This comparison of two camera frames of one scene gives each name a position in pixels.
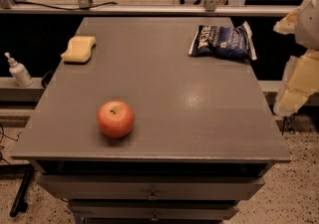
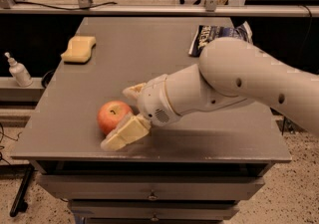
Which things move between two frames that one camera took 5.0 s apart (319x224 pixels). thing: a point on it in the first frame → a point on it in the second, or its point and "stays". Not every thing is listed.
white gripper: (308, 25) → (154, 102)
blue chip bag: (223, 41) stays
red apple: (115, 118) stays
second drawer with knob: (154, 210) stays
